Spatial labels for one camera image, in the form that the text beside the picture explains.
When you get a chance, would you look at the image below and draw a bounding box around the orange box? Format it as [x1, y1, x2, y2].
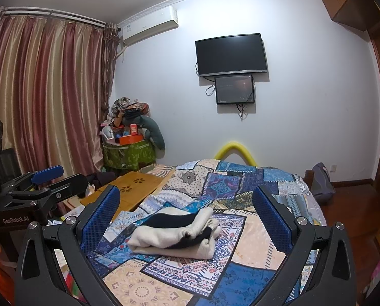
[119, 134, 144, 146]

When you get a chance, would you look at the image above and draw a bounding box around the cream and navy knit sweater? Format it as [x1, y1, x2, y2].
[128, 207, 222, 260]

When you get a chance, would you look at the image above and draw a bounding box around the pile of patterned clothes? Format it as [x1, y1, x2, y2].
[113, 96, 151, 125]

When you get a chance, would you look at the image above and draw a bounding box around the wooden overhead cabinet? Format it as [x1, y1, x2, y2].
[317, 0, 377, 32]

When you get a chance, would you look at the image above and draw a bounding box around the grey backpack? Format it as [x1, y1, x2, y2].
[309, 162, 336, 205]

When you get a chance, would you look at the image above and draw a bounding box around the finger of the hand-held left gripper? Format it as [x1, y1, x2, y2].
[0, 165, 65, 195]
[9, 174, 90, 211]

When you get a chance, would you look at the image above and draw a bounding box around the white air conditioner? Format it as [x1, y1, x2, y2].
[117, 6, 180, 46]

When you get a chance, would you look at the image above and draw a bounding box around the dark clothing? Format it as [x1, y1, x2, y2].
[87, 172, 118, 188]

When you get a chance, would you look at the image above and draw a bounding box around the wooden bed post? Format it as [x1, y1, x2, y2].
[304, 170, 315, 194]

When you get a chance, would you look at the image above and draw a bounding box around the blue patchwork blanket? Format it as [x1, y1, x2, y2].
[54, 159, 327, 306]

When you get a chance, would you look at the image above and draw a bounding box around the grey plush pillow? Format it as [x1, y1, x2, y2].
[139, 115, 166, 150]

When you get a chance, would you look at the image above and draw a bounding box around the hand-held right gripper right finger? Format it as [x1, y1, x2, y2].
[252, 185, 358, 306]

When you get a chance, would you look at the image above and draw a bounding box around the black wall television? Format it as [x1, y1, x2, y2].
[195, 33, 269, 78]

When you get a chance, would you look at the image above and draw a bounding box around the bamboo lap table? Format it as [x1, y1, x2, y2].
[80, 171, 176, 213]

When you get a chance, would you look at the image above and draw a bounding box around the small black wall monitor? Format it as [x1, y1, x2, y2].
[214, 74, 256, 105]

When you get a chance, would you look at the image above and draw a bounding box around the black television cable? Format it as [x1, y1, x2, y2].
[195, 60, 216, 97]

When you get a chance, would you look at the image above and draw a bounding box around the green fabric storage bag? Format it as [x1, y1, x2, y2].
[101, 142, 157, 171]

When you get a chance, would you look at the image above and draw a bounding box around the curtain rail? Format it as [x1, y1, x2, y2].
[2, 9, 108, 28]

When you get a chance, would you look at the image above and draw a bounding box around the yellow foam tube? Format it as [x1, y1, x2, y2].
[214, 140, 258, 167]

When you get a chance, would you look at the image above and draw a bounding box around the pink object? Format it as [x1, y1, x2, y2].
[372, 258, 380, 292]

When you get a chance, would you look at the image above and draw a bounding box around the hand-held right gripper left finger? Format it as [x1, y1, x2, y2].
[14, 184, 133, 306]

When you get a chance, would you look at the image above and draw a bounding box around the striped pink beige curtain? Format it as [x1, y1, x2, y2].
[0, 6, 121, 181]

